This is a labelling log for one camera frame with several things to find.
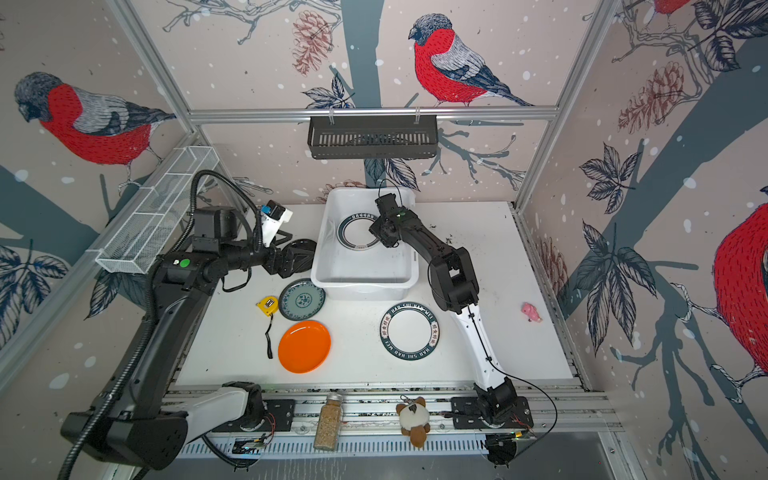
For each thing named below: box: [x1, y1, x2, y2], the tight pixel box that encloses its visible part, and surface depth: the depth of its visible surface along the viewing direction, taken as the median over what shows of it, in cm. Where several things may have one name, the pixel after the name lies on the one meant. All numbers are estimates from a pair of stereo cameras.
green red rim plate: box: [336, 212, 380, 251], surface depth 114 cm
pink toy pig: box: [521, 302, 542, 323], surface depth 92 cm
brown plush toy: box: [395, 396, 431, 449], surface depth 72 cm
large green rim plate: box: [380, 302, 440, 361], surface depth 90 cm
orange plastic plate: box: [278, 320, 331, 374], surface depth 86 cm
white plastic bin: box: [310, 187, 419, 301], surface depth 107 cm
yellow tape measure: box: [256, 296, 279, 359], surface depth 94 cm
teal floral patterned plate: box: [278, 278, 326, 321], surface depth 97 cm
